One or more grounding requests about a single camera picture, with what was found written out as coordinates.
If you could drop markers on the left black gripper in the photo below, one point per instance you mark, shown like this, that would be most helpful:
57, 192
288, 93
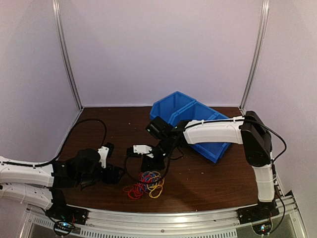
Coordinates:
114, 179

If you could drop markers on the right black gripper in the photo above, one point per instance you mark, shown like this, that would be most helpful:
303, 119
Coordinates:
147, 162

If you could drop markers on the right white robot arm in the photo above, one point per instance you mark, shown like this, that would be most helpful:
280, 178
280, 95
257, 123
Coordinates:
247, 130

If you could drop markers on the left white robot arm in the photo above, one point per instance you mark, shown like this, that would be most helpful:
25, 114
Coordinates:
41, 184

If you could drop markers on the blue bin far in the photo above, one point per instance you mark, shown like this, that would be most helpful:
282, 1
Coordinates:
167, 107

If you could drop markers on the blue bin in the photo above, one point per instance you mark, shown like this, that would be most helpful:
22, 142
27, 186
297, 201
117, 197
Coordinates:
167, 107
193, 111
211, 151

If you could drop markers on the blue bin near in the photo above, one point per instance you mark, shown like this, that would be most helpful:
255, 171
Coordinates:
211, 151

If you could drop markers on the blue bin middle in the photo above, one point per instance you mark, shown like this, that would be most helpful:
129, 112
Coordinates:
193, 111

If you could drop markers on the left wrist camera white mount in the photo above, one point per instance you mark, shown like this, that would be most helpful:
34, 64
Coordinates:
103, 152

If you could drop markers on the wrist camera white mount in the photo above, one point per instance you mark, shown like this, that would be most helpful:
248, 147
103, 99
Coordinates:
103, 152
139, 150

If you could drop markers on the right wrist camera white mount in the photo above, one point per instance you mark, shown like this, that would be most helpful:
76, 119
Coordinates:
139, 150

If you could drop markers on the front aluminium rail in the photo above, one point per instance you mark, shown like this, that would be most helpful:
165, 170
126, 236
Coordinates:
223, 223

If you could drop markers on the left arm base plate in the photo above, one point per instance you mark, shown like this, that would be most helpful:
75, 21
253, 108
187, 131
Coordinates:
69, 214

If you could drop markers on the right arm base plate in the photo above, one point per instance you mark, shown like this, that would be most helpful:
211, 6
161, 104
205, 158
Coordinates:
257, 213

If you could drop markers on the right aluminium frame post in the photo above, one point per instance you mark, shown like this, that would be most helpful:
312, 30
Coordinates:
264, 16

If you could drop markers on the aluminium frame post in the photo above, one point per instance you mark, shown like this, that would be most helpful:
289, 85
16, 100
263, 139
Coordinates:
264, 16
64, 53

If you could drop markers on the left aluminium frame post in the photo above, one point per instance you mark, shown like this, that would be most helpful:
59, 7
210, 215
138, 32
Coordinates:
64, 53

